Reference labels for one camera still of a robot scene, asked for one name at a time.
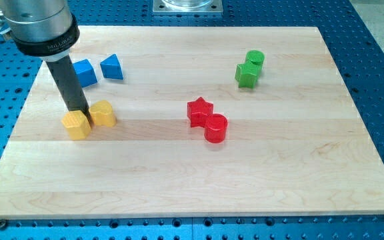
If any blue triangle block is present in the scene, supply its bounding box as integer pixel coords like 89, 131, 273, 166
100, 54, 123, 80

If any blue cube block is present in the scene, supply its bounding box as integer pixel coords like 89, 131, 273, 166
73, 59, 97, 87

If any red star block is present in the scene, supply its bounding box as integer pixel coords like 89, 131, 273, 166
187, 97, 213, 127

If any light wooden board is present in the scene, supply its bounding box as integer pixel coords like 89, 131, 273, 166
0, 26, 384, 219

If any red cylinder block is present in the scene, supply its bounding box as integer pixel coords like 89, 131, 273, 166
204, 113, 228, 143

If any green star block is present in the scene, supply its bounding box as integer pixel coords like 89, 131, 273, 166
235, 62, 262, 89

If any yellow heart block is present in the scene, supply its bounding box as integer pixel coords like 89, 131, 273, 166
89, 100, 117, 127

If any green cylinder block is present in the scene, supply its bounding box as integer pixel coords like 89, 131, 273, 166
245, 50, 265, 73

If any yellow pentagon block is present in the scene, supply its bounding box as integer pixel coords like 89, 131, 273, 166
61, 110, 91, 140

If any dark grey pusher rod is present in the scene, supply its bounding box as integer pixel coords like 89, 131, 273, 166
46, 55, 89, 117

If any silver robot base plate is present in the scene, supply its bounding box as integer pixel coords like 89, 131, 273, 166
153, 0, 223, 14

